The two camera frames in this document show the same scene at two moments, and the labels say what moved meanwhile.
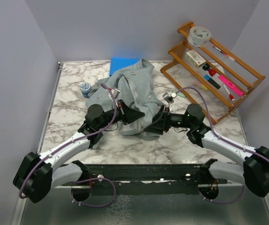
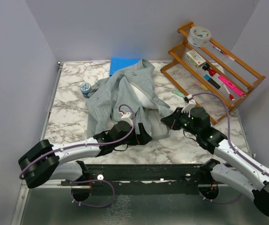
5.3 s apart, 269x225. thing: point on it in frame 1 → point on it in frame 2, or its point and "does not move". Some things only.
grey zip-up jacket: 133,85 does not move
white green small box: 194,58 does not move
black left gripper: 128,115 → 143,138
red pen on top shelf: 223,52 does not move
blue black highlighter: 212,81 does not move
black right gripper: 160,122 → 172,120
